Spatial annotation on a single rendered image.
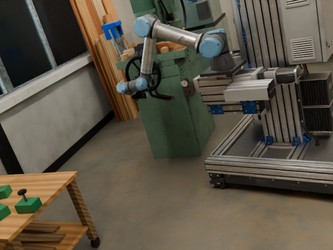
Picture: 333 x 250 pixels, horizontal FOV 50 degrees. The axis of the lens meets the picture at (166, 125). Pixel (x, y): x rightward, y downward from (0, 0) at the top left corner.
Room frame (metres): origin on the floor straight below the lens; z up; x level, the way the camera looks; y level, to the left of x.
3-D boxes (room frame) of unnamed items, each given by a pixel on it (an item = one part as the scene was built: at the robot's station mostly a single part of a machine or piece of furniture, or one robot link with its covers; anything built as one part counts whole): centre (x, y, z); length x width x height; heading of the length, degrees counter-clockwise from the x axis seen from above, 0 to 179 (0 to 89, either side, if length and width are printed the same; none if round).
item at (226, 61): (2.18, -0.44, 0.87); 0.15 x 0.15 x 0.10
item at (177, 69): (3.07, -0.13, 0.76); 0.57 x 0.45 x 0.09; 154
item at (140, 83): (2.31, 0.10, 0.83); 0.11 x 0.11 x 0.08; 63
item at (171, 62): (2.90, -0.06, 0.82); 0.40 x 0.21 x 0.04; 64
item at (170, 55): (2.86, -0.04, 0.87); 0.61 x 0.30 x 0.06; 64
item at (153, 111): (3.06, -0.13, 0.35); 0.58 x 0.45 x 0.71; 154
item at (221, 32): (2.17, -0.43, 0.98); 0.13 x 0.12 x 0.14; 153
